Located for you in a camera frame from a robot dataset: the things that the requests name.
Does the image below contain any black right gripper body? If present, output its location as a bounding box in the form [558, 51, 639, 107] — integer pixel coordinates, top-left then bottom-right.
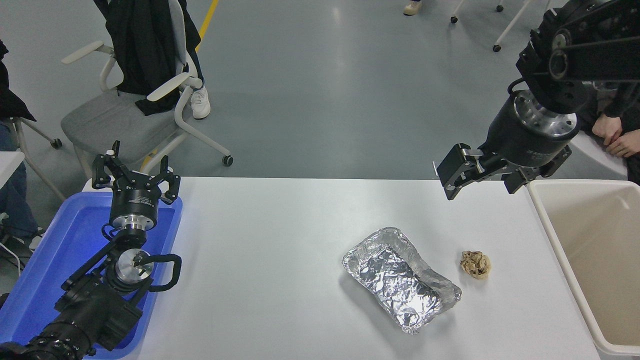
[479, 100, 576, 168]

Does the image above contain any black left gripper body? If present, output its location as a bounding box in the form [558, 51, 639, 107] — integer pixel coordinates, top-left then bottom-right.
[110, 172, 162, 221]

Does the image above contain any foil tray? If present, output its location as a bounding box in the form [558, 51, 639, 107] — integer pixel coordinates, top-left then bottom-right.
[342, 227, 463, 335]

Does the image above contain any person's right hand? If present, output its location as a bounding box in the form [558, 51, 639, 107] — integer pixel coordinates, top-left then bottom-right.
[592, 114, 623, 146]

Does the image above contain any person's left hand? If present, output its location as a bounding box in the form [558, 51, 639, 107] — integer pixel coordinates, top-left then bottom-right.
[606, 130, 640, 158]

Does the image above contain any grey white office chair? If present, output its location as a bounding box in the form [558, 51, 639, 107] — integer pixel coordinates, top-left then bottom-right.
[60, 0, 234, 178]

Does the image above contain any blue plastic tray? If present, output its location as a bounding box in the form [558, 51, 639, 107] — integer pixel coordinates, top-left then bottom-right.
[0, 191, 184, 360]

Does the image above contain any white chair with casters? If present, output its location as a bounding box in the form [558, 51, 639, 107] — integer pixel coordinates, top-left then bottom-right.
[12, 117, 63, 201]

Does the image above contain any white seat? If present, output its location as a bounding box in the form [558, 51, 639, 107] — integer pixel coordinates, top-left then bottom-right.
[570, 131, 628, 178]

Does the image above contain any white side table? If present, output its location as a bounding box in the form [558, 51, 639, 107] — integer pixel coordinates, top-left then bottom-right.
[0, 151, 26, 190]

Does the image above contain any crumpled tan paper ball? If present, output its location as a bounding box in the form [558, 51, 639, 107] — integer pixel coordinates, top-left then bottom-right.
[459, 250, 492, 280]

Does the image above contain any large pale bin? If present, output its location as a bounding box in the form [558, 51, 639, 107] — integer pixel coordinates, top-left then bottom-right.
[526, 179, 640, 359]

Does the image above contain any black jacket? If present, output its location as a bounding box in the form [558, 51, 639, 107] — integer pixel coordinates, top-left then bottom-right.
[92, 0, 202, 117]

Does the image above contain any white caster frame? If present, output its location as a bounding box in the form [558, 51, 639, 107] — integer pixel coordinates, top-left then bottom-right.
[450, 0, 533, 53]

